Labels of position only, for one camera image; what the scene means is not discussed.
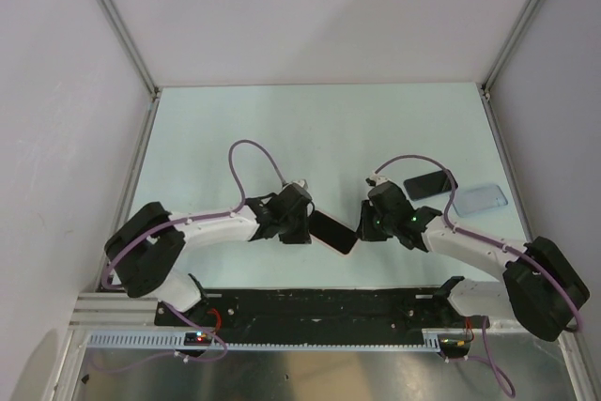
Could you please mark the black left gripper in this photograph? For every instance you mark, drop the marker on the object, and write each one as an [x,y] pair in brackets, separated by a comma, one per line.
[301,237]

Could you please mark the aluminium front frame rail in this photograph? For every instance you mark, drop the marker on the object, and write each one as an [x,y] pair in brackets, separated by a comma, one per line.
[112,309]

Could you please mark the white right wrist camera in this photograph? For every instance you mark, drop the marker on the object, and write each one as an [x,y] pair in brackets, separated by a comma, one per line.
[376,179]

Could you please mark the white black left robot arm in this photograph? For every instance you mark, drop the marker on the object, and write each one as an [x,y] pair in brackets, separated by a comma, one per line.
[144,251]

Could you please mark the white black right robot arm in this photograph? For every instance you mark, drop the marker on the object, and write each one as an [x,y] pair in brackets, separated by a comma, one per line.
[532,282]

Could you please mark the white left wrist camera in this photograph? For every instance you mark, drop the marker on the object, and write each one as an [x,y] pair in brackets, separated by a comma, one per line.
[300,182]

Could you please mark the aluminium frame post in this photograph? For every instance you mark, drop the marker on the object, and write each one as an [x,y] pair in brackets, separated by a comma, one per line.
[519,29]
[126,41]

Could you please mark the left aluminium frame post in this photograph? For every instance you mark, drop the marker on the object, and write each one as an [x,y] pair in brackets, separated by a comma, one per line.
[126,41]

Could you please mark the translucent blue phone case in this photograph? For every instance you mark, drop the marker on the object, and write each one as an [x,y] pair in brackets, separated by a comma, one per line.
[478,199]

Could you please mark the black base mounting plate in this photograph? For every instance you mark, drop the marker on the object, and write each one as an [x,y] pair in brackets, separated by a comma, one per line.
[392,316]

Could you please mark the pale pink smartphone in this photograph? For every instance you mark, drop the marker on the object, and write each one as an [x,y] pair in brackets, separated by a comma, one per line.
[322,224]

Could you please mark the white slotted cable duct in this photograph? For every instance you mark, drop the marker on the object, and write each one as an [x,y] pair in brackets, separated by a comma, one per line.
[187,340]

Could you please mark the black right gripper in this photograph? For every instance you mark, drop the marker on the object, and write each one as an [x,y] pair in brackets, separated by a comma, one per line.
[364,230]

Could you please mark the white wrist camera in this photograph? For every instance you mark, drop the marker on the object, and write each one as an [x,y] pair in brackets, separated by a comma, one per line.
[376,179]
[300,182]

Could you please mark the dark blue smartphone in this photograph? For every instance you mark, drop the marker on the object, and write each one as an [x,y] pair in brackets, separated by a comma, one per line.
[429,185]

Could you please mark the right aluminium frame post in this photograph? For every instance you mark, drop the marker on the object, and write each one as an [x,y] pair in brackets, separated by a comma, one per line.
[519,29]

